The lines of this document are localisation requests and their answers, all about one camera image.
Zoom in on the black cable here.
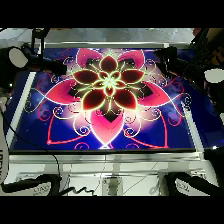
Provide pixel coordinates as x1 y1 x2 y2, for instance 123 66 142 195
0 106 96 197

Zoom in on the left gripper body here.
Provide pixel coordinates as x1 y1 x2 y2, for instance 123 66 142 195
40 59 68 76

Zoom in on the silver frame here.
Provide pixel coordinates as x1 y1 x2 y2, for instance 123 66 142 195
0 39 224 197

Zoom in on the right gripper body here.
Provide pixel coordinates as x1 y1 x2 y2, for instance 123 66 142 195
153 46 180 68

